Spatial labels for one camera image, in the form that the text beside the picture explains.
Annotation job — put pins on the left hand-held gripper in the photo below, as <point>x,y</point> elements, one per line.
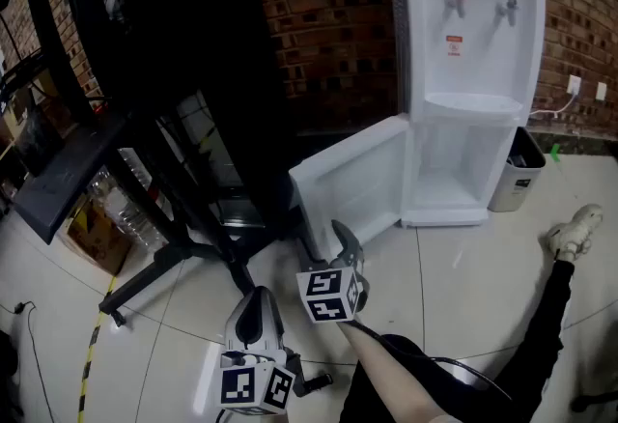
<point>251,382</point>

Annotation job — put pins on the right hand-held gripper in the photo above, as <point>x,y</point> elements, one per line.
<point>328,295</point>

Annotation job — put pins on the white water dispenser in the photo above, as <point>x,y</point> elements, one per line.
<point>483,73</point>

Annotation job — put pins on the person's right forearm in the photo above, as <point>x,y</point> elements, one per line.
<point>386,373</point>

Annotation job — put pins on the black metal stand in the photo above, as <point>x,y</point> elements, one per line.
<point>193,247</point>

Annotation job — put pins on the yellow black striped floor tape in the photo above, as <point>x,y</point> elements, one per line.
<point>89,363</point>

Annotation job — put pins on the yellow cardboard box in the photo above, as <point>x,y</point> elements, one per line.
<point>96,237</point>

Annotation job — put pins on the pack of clear plastic bottles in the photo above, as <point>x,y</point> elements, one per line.
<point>125,199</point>

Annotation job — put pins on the plastic trash bin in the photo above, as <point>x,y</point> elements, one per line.
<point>519,179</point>

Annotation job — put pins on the person's leg in black trousers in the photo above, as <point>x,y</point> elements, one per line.
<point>531,353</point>

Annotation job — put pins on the green tape piece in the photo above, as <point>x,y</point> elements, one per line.
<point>555,153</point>

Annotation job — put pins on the person's white shoe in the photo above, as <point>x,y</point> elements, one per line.
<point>577,230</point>

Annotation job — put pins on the black shelf board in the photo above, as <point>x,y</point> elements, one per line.
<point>67,175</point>

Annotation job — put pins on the white tap with grey band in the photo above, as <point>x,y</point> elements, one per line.
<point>508,8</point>

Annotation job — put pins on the white wall socket with plug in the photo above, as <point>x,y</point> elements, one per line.
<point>574,85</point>

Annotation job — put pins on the empty white wall socket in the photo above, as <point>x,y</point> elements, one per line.
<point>600,91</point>

